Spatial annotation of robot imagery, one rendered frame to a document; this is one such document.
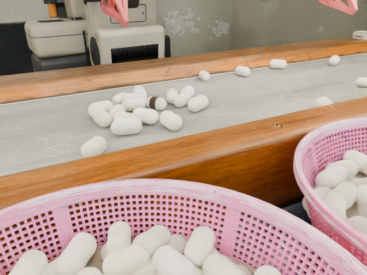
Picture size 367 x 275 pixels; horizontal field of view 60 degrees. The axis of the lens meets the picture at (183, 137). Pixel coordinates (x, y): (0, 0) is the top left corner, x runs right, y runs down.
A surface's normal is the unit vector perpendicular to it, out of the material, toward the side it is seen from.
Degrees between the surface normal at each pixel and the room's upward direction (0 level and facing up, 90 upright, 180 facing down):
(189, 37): 90
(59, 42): 90
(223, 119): 0
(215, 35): 90
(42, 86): 45
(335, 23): 90
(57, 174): 0
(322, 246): 75
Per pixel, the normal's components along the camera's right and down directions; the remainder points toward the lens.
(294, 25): -0.86, 0.22
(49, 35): 0.51, 0.35
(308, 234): -0.82, -0.01
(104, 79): 0.29, -0.39
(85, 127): -0.03, -0.91
